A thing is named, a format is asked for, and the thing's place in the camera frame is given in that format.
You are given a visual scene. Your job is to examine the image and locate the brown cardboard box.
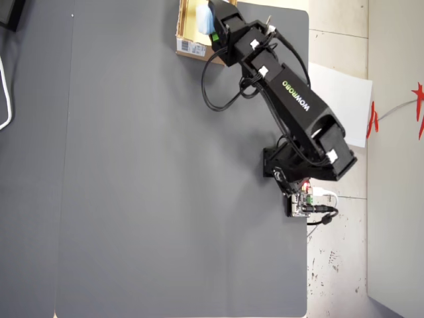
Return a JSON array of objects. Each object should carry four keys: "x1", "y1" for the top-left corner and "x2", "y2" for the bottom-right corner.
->
[{"x1": 175, "y1": 0, "x2": 238, "y2": 67}]

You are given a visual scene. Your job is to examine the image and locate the white foam block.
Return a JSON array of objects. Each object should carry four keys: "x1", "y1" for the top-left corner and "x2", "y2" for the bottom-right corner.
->
[{"x1": 197, "y1": 3, "x2": 215, "y2": 36}]

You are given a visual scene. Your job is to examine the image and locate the thin gray cable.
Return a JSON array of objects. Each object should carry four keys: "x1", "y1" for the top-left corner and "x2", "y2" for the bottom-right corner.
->
[{"x1": 377, "y1": 99, "x2": 418, "y2": 122}]

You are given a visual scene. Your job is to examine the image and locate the black flat device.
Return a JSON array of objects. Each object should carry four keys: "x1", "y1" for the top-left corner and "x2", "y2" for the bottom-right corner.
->
[{"x1": 0, "y1": 0, "x2": 27, "y2": 32}]

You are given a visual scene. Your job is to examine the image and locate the white paper sheet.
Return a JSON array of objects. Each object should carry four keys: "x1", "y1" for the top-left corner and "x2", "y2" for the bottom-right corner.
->
[{"x1": 307, "y1": 62, "x2": 374, "y2": 148}]

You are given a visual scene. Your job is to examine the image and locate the black robot arm with base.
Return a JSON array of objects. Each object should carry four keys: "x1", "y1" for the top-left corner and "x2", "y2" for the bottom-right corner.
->
[{"x1": 225, "y1": 19, "x2": 358, "y2": 197}]

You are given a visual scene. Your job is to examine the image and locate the thick black camera cable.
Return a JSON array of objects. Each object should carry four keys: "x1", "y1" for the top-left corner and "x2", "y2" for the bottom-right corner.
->
[{"x1": 274, "y1": 30, "x2": 312, "y2": 91}]

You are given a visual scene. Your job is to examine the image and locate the white usb cable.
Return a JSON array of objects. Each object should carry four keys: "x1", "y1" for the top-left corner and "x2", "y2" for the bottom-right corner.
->
[{"x1": 311, "y1": 187, "x2": 340, "y2": 208}]

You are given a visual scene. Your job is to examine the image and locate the dark gray side mat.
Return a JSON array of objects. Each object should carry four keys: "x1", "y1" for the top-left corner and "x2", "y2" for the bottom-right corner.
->
[{"x1": 0, "y1": 0, "x2": 75, "y2": 318}]

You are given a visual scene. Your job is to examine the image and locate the red star-shaped tape mark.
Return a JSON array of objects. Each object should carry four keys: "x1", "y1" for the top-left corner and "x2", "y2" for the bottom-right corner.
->
[{"x1": 409, "y1": 80, "x2": 424, "y2": 140}]

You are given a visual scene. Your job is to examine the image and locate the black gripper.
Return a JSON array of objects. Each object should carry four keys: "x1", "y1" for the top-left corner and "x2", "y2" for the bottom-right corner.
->
[{"x1": 207, "y1": 0, "x2": 249, "y2": 56}]

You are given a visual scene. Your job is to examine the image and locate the black power plug cable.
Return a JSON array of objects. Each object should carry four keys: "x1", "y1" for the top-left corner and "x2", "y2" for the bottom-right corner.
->
[{"x1": 306, "y1": 204, "x2": 340, "y2": 227}]

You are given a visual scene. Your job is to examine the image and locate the large gray table mat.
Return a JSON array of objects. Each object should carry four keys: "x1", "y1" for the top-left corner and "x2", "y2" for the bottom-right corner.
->
[{"x1": 54, "y1": 0, "x2": 310, "y2": 318}]

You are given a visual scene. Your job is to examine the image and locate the motor controller circuit board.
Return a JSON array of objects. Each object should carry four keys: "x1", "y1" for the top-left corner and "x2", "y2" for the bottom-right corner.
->
[{"x1": 286, "y1": 184, "x2": 315, "y2": 219}]

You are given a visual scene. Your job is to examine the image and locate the thin black servo cables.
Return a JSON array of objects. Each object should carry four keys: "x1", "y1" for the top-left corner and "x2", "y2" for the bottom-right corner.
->
[{"x1": 201, "y1": 38, "x2": 260, "y2": 113}]

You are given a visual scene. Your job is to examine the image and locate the red tape strip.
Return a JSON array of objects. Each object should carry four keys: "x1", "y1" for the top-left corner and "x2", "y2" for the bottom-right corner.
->
[{"x1": 365, "y1": 100, "x2": 380, "y2": 140}]

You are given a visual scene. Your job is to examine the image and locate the white looped cable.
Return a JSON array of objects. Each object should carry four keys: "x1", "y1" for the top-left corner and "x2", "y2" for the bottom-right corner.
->
[{"x1": 0, "y1": 55, "x2": 15, "y2": 131}]

